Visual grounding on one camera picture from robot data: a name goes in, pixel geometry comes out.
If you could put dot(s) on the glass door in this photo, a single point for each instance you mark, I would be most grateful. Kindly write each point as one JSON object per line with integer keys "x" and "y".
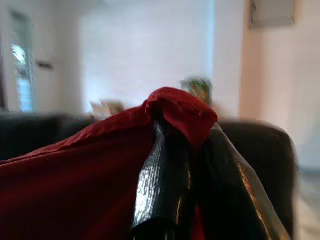
{"x": 22, "y": 75}

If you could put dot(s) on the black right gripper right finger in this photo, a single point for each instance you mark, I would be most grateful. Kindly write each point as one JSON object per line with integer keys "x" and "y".
{"x": 230, "y": 200}

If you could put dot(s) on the green packaged item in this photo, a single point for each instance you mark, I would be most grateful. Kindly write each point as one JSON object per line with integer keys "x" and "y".
{"x": 200, "y": 87}

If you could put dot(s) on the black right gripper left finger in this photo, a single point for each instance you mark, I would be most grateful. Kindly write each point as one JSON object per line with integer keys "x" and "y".
{"x": 160, "y": 190}

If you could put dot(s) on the brown fabric sofa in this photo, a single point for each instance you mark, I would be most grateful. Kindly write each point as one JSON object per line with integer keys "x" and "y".
{"x": 262, "y": 155}

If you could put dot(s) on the grey wall box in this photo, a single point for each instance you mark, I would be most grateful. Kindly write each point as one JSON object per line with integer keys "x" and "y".
{"x": 272, "y": 12}

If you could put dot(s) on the red pillow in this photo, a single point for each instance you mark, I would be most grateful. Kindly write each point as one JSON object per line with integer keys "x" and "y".
{"x": 75, "y": 187}

